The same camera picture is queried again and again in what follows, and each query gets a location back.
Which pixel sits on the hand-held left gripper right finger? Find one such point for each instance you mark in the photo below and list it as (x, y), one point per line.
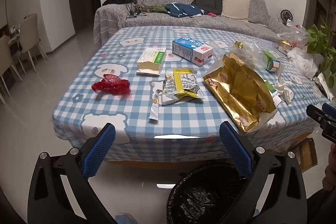
(236, 150)

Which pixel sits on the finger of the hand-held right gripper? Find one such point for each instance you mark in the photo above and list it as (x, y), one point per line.
(329, 108)
(315, 112)

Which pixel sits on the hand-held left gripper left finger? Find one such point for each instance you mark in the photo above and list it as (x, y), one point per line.
(101, 150)

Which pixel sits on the white tissue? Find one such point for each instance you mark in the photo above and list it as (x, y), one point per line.
(286, 92)

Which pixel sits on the green white paper packet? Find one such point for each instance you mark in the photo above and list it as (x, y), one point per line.
(270, 87)

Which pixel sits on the black lined bin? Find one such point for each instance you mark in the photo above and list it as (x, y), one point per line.
(204, 195)

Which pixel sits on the gold foil bag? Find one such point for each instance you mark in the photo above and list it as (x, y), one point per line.
(241, 92)

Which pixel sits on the red wrapper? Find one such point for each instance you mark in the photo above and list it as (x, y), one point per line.
(113, 85)

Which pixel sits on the small green box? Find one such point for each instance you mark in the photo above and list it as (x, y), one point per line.
(270, 61)

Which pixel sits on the slim white sachet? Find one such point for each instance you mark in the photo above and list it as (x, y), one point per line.
(155, 106)

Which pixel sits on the yellow snack packet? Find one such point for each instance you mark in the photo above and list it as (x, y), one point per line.
(183, 85)

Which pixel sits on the green white medicine box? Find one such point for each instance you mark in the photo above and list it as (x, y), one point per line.
(149, 61)

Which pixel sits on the blue white milk carton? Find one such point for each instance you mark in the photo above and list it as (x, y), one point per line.
(189, 49)

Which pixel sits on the brown cardboard box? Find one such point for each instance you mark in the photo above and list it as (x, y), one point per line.
(307, 154)

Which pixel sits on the white plastic bag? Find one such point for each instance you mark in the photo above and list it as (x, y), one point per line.
(302, 61)

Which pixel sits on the wooden coffee table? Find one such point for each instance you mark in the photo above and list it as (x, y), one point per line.
(157, 164)

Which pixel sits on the blue checked bear-print tablecloth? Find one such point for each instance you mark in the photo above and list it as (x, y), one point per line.
(183, 121)

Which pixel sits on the green potted plant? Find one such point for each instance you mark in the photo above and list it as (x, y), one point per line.
(319, 40)

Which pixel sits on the gold-topped white box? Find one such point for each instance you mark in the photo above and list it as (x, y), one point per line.
(283, 47)

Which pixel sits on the clear plastic bag red print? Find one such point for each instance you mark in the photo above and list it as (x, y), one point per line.
(296, 35)

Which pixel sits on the small white fan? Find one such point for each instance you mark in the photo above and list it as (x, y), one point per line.
(286, 15)

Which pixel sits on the clear plastic film strip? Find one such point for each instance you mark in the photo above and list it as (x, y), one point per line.
(216, 47)

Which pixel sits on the cream pillow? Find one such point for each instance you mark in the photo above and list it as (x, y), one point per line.
(235, 5)

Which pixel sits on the cream dining chair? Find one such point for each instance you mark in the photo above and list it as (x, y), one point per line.
(30, 29)
(5, 56)

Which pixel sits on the pink cloth item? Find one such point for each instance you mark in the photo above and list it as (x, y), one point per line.
(211, 14)

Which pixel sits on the grey covered sofa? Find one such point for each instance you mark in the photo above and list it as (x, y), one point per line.
(162, 22)

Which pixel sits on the green cloth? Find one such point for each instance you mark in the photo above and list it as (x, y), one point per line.
(155, 8)

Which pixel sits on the blue jacket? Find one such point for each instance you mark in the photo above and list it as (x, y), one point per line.
(181, 8)

